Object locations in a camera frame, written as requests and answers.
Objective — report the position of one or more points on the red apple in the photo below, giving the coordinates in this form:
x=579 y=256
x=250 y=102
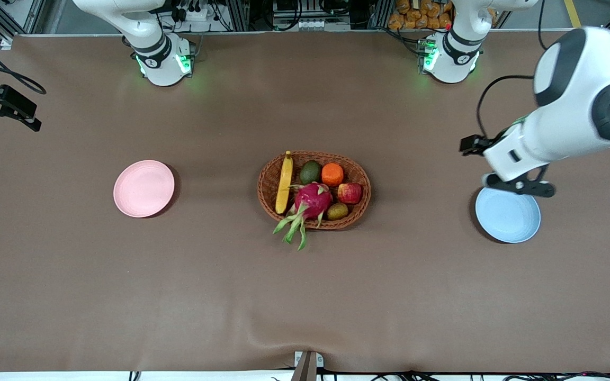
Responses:
x=350 y=193

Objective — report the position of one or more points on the yellow banana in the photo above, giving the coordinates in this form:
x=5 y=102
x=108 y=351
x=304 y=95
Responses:
x=284 y=182

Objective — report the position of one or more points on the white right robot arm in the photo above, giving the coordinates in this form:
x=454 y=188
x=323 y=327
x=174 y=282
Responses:
x=157 y=58

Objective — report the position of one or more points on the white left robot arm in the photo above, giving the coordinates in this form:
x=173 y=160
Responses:
x=601 y=58

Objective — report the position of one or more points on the light blue plate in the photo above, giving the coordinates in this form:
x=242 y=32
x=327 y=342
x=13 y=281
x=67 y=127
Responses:
x=509 y=219

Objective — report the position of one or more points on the orange fruit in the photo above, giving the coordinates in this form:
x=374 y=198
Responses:
x=332 y=174

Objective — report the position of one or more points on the bag of orange round items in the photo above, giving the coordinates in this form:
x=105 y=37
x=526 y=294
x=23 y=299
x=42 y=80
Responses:
x=408 y=18

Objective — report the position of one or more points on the pink plate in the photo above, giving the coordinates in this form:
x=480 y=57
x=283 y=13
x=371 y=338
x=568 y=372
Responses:
x=143 y=189

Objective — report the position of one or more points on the brown kiwi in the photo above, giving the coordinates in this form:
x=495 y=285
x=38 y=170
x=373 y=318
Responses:
x=338 y=211

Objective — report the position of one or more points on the green avocado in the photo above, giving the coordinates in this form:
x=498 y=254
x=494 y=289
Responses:
x=310 y=172

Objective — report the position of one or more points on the pink dragon fruit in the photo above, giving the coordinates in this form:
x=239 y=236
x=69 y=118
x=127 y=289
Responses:
x=313 y=200

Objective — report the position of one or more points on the white power strip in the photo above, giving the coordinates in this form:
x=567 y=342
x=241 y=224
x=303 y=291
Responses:
x=199 y=16

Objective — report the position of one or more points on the brown wicker basket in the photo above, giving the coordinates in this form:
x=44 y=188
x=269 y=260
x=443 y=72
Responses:
x=269 y=185

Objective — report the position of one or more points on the brown table cloth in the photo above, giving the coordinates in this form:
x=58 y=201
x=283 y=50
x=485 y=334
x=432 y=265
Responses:
x=125 y=296

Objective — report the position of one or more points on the aluminium frame rail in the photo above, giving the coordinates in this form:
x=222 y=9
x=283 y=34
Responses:
x=3 y=18

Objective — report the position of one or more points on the aluminium frame post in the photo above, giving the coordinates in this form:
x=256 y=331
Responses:
x=237 y=15
x=379 y=13

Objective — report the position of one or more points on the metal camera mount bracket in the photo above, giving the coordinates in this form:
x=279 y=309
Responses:
x=307 y=368

